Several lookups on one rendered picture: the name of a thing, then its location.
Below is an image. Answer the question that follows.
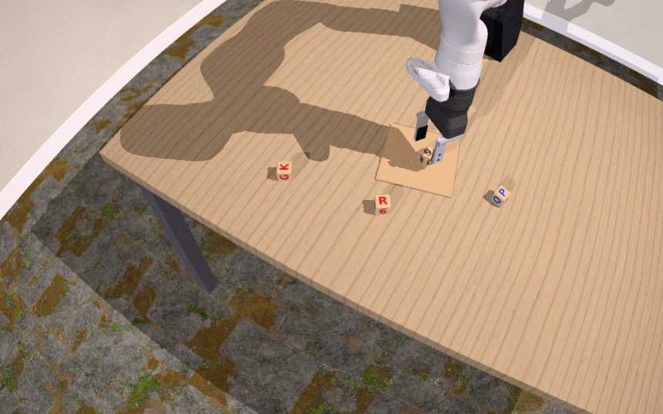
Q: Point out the tan square mat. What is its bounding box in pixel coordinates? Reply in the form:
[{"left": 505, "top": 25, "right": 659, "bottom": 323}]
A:
[{"left": 376, "top": 123, "right": 460, "bottom": 198}]

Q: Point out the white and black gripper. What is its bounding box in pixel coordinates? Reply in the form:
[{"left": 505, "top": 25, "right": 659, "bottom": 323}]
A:
[{"left": 406, "top": 46, "right": 482, "bottom": 165}]

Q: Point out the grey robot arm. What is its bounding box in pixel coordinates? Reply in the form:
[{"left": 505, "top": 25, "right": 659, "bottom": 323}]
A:
[{"left": 438, "top": 0, "right": 507, "bottom": 65}]

